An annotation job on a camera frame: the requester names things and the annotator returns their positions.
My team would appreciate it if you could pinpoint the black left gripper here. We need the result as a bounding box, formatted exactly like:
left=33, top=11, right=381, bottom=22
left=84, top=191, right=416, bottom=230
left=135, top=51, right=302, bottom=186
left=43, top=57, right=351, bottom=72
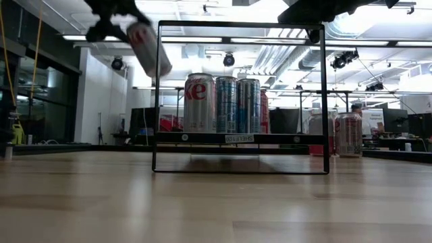
left=84, top=0, right=152, bottom=43

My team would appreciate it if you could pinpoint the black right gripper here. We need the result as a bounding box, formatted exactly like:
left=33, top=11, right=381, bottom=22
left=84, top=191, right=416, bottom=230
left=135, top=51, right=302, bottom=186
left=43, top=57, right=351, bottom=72
left=277, top=0, right=338, bottom=44

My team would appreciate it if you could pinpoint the silver Diet Coke can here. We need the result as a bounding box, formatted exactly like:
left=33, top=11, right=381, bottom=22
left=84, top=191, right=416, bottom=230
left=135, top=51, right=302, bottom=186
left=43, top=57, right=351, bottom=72
left=333, top=112, right=364, bottom=158
left=184, top=72, right=217, bottom=134

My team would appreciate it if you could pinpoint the red Coca-Cola can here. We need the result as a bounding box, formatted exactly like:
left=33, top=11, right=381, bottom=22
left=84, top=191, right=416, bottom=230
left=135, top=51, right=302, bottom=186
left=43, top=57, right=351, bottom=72
left=260, top=89, right=270, bottom=134

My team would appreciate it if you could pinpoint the blue silver energy drink can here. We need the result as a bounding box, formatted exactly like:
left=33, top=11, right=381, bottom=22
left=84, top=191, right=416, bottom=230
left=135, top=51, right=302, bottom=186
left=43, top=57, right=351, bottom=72
left=215, top=76, right=239, bottom=134
left=237, top=78, right=262, bottom=134

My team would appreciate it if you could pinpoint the white can with red base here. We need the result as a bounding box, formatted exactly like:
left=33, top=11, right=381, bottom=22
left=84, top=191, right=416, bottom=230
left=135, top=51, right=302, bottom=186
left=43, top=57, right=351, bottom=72
left=308, top=113, right=330, bottom=157

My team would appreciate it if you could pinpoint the white shelf label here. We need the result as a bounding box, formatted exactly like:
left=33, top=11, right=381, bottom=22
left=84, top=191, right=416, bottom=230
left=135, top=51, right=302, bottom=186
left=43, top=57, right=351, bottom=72
left=225, top=134, right=255, bottom=144

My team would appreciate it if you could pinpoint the round black ceiling spotlight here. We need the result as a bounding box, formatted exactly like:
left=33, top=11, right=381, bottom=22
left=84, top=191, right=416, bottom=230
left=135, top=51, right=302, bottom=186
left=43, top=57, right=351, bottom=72
left=222, top=53, right=236, bottom=68
left=110, top=56, right=124, bottom=71

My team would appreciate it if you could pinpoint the black track light cluster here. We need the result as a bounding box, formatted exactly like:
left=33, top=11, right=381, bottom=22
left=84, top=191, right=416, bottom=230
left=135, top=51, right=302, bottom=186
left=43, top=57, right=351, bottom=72
left=364, top=82, right=385, bottom=92
left=332, top=49, right=360, bottom=70

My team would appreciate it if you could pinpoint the ceiling light strip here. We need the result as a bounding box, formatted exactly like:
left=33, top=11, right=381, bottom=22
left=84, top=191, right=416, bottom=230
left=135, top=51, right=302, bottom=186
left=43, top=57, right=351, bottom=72
left=62, top=33, right=432, bottom=49

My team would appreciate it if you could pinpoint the black computer monitor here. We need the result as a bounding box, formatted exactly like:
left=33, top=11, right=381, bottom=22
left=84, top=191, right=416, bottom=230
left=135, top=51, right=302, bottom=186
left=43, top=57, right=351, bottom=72
left=407, top=113, right=432, bottom=139
left=383, top=107, right=409, bottom=134
left=130, top=107, right=157, bottom=136

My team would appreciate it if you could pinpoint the red patterned banner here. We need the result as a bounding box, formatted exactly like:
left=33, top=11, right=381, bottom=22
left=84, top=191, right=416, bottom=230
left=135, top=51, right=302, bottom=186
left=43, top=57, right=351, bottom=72
left=158, top=114, right=185, bottom=132

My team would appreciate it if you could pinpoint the person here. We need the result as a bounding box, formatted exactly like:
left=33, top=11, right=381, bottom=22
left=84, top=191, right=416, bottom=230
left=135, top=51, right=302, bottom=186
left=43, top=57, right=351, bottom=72
left=350, top=103, right=372, bottom=136

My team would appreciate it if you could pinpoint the thin black stand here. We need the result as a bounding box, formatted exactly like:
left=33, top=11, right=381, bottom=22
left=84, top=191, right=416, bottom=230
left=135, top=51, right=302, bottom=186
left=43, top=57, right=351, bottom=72
left=97, top=113, right=104, bottom=145

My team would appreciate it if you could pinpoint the black fabric panel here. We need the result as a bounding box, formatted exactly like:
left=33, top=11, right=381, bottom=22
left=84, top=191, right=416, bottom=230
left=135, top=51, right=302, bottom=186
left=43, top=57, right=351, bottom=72
left=269, top=107, right=301, bottom=132

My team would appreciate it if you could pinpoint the yellow green device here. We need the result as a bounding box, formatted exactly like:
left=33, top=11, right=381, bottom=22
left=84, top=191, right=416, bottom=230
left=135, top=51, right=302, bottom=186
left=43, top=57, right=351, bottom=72
left=11, top=121, right=25, bottom=145

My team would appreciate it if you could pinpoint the orange extension cable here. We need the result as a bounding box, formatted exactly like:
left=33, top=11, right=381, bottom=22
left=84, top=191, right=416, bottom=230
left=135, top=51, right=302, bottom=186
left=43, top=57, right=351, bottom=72
left=0, top=0, right=45, bottom=112

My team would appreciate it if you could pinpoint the grey ceiling rail fixture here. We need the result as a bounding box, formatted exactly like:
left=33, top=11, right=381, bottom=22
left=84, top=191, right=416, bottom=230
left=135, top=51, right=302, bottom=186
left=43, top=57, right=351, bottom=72
left=394, top=1, right=416, bottom=15

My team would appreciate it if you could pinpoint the wooden shelf with black frame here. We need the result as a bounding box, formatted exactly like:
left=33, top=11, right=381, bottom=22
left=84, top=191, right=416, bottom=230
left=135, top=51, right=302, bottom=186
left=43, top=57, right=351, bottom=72
left=151, top=20, right=331, bottom=176

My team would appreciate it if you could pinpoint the black aluminium rig frame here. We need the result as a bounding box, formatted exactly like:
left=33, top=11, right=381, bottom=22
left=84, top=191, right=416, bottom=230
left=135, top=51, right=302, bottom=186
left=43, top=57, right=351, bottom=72
left=11, top=143, right=432, bottom=165

